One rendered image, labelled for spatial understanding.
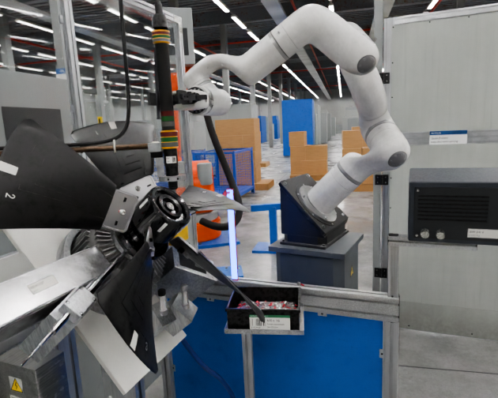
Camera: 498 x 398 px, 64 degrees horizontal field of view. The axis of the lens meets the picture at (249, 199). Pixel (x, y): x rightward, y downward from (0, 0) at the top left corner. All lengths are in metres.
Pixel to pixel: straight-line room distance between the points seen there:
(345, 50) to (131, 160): 0.64
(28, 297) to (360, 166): 1.10
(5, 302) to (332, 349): 1.02
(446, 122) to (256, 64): 1.69
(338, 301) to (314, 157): 8.95
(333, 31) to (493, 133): 1.68
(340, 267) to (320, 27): 0.84
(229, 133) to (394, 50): 6.75
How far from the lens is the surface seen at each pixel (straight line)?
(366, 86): 1.33
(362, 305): 1.36
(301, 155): 10.23
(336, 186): 1.53
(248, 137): 9.01
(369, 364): 1.47
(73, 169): 0.90
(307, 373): 1.55
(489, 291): 2.91
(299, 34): 1.18
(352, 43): 1.19
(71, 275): 0.92
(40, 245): 1.09
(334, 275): 1.55
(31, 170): 0.88
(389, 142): 1.43
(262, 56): 1.19
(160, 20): 1.07
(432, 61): 2.70
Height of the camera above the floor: 1.40
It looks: 10 degrees down
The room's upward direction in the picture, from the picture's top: 3 degrees counter-clockwise
